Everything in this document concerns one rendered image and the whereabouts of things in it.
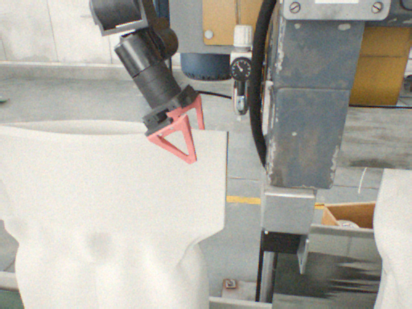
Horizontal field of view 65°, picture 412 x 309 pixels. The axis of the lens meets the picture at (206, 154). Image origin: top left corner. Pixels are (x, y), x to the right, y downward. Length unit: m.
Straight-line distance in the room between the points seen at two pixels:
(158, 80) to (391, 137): 0.35
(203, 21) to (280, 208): 0.46
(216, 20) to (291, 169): 0.42
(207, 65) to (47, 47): 5.94
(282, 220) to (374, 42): 0.34
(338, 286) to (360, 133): 0.58
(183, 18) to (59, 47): 5.81
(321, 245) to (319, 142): 0.60
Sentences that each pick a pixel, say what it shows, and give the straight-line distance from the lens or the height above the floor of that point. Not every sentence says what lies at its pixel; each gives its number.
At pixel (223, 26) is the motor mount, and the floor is 1.21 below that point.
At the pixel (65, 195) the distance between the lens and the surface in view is 0.66.
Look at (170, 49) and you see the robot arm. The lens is 0.57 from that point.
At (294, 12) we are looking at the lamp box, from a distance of 0.28.
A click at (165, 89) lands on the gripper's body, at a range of 0.51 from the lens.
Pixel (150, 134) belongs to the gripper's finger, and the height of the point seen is 1.08.
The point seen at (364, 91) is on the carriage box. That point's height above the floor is 1.11.
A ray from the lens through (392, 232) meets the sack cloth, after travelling 0.64.
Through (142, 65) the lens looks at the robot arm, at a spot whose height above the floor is 1.17.
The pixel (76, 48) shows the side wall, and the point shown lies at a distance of 6.33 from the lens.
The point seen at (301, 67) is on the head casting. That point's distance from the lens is 0.33.
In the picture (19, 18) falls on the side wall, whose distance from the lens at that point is 6.81.
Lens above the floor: 1.25
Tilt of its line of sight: 25 degrees down
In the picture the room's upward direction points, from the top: straight up
